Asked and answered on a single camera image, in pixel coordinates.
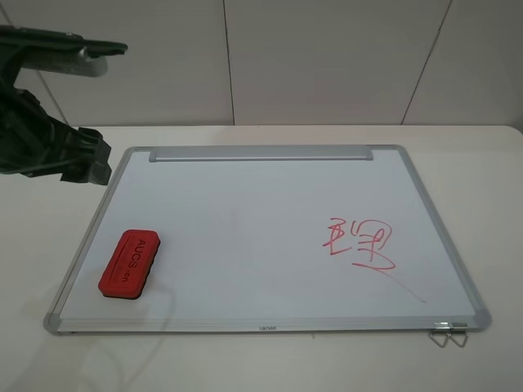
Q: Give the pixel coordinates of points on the right metal hanging clip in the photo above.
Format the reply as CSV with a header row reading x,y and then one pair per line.
x,y
458,334

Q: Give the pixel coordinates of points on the metal hanging clip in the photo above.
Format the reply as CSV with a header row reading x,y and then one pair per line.
x,y
458,334
440,334

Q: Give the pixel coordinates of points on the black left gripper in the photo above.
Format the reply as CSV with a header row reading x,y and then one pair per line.
x,y
34,143

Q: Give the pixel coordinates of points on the red whiteboard eraser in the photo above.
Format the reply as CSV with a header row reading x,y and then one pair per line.
x,y
128,269

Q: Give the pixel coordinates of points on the left metal hanging clip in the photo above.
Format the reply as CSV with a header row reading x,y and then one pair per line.
x,y
440,334

